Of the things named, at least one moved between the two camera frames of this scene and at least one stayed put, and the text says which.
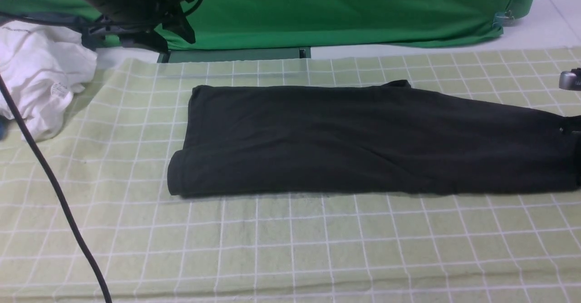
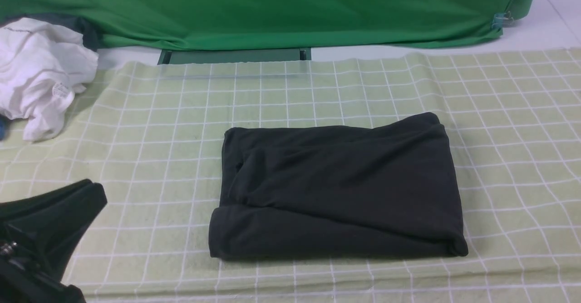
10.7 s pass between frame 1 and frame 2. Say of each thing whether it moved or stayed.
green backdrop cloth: stayed
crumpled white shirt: stayed
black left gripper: moved
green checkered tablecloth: stayed
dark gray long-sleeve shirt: moved
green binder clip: stayed
